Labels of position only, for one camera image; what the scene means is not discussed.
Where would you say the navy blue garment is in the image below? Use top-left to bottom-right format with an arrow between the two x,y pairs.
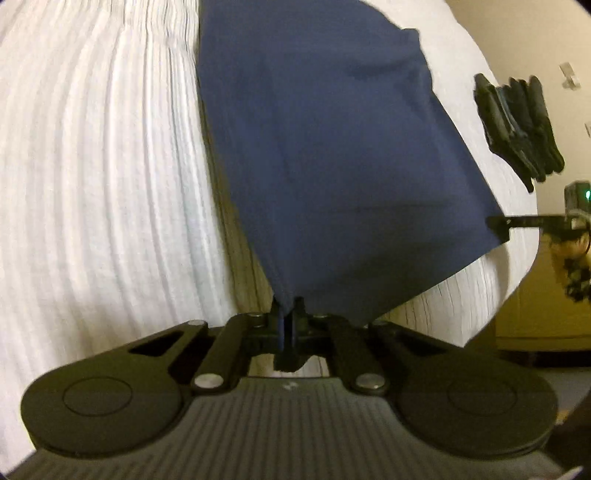
195,0 -> 506,373

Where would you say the wooden bedside cabinet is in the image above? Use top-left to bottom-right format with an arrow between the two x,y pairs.
495,240 -> 590,352

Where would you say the white ribbed bed cover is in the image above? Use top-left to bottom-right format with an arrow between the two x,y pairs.
1,1 -> 540,474

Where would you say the metal wall hook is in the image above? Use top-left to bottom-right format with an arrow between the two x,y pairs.
559,62 -> 581,90

